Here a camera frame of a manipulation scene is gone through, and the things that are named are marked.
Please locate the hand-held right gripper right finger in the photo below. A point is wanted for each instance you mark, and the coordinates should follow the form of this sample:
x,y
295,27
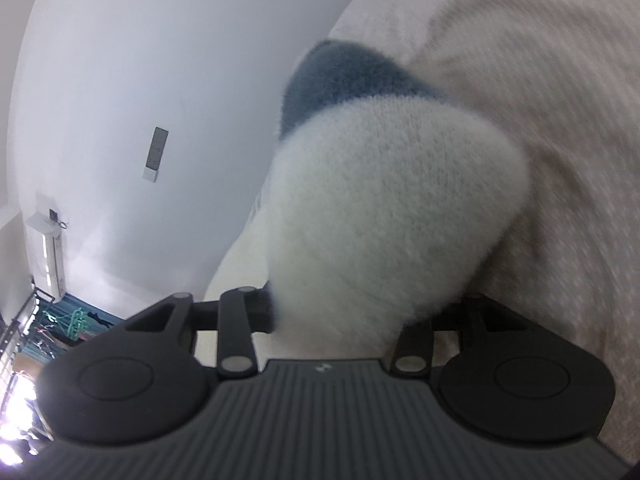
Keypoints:
x,y
417,344

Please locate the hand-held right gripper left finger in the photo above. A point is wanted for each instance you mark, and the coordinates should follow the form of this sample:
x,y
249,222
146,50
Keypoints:
x,y
235,325

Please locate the cream and grey-blue sweater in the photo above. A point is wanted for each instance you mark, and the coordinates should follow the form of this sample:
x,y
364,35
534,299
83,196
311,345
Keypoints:
x,y
390,210

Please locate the row of hanging clothes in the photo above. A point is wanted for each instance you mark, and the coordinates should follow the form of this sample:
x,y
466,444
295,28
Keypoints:
x,y
30,360

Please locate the teal clip hanger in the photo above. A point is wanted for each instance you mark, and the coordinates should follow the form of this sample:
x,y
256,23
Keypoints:
x,y
75,321

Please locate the white air conditioner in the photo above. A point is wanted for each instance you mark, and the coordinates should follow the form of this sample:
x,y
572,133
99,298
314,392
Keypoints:
x,y
49,255

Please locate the wall socket panel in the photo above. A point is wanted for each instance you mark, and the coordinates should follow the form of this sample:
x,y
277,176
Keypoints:
x,y
155,155

